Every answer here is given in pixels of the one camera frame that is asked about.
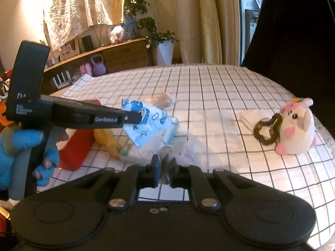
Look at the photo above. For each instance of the brown braided scrunchie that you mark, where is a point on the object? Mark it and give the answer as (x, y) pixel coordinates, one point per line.
(261, 136)

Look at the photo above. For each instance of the black picture frame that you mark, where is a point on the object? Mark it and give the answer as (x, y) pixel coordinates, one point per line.
(87, 43)

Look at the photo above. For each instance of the white washing machine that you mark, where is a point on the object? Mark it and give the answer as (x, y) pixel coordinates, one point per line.
(251, 18)

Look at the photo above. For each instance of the pink round bag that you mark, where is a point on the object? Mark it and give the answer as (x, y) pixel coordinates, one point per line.
(85, 69)

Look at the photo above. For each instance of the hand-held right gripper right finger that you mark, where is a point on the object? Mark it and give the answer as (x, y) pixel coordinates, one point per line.
(173, 169)

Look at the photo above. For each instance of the white folded cloth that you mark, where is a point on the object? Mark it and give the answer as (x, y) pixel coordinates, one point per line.
(248, 119)

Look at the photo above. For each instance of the person's dark clothing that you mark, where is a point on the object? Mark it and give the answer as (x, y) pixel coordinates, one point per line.
(293, 31)

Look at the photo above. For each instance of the white pink pig plush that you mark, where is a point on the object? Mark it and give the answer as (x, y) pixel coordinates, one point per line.
(298, 130)

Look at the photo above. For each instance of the beige plush item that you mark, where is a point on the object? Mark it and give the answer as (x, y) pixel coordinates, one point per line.
(161, 100)

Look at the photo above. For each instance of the white checked tablecloth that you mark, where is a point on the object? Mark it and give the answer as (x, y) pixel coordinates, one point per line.
(209, 89)

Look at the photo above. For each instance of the light picture frame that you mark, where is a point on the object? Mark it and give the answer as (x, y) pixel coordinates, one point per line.
(70, 49)

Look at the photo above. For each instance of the purple kettlebell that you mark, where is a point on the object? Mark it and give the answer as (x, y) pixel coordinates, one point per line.
(99, 66)

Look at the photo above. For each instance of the wooden sideboard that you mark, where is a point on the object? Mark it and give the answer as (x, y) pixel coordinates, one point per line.
(125, 53)

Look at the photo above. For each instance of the green potted plant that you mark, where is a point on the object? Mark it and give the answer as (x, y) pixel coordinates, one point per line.
(154, 31)

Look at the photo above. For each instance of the hanging floral quilt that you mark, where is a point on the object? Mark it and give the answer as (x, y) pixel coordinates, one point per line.
(78, 7)

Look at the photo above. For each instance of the person's left hand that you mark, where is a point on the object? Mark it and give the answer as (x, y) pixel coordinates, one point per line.
(15, 146)

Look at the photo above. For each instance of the blue printed white pouch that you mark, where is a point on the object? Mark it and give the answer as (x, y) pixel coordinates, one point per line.
(146, 121)

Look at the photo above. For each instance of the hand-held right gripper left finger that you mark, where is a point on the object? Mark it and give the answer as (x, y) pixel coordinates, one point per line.
(155, 173)

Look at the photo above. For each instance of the blue box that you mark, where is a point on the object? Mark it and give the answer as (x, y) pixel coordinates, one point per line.
(130, 30)

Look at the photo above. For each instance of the beige cushion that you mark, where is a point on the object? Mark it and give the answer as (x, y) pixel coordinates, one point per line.
(100, 34)

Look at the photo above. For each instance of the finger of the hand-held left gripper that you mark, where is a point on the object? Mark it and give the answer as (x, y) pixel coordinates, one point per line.
(115, 118)

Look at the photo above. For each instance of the white fluffy plush toy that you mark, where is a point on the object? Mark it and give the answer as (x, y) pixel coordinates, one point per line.
(116, 34)

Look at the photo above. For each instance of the white router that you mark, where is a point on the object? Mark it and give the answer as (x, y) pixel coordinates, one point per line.
(62, 79)

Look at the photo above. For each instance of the clear plastic bag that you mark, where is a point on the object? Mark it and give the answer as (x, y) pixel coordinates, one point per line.
(180, 151)

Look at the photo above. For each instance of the yellow curtain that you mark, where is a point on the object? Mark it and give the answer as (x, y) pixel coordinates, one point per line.
(209, 18)

